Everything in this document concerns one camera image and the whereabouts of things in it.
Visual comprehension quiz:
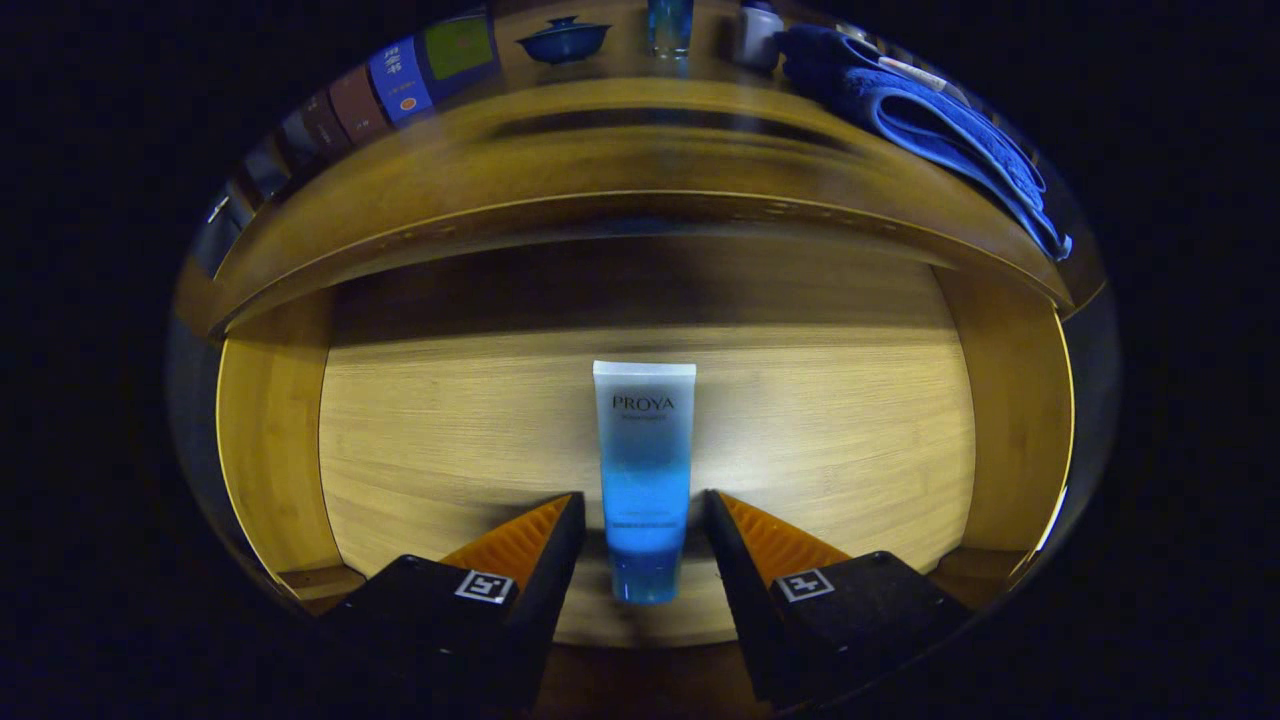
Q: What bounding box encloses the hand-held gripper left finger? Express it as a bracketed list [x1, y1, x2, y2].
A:
[318, 490, 589, 716]

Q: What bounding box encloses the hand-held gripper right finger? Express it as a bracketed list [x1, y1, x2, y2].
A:
[702, 488, 973, 711]

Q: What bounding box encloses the blue and white cosmetic tube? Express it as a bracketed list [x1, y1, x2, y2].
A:
[592, 360, 698, 606]

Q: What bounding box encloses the wooden drawer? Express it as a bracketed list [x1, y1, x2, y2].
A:
[215, 235, 1076, 716]

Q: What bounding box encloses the wooden cabinet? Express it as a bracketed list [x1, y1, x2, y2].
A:
[170, 0, 1111, 346]

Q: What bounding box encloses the wooden countertop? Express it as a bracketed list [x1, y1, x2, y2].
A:
[210, 40, 1076, 336]

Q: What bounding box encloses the folded blue towel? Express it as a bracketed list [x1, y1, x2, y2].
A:
[778, 24, 1073, 263]

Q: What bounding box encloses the reddish brown book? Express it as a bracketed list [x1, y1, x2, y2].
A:
[328, 65, 389, 144]

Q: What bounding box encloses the blue book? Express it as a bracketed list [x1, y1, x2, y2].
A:
[368, 15, 501, 126]

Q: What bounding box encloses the blue lidded teacup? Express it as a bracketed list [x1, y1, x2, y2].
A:
[516, 15, 613, 67]

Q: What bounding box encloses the white bottle with blue cap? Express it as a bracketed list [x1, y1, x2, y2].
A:
[738, 2, 785, 71]

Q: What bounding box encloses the teal glass bottle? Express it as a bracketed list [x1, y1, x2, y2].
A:
[647, 0, 695, 58]

